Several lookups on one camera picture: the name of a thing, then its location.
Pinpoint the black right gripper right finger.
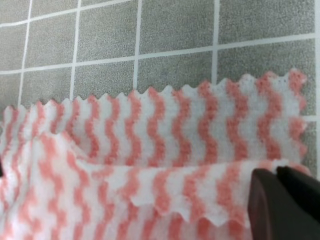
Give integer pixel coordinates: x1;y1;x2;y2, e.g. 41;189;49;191
276;166;320;215

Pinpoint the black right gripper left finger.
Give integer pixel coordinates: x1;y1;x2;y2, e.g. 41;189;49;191
248;169;320;240

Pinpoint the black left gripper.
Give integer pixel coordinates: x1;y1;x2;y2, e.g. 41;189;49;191
0;158;4;178

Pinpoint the pink white wavy striped towel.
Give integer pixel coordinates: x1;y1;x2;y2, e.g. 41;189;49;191
0;69;309;240

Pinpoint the grey checked tablecloth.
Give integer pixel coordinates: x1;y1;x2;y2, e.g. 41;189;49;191
0;0;320;177

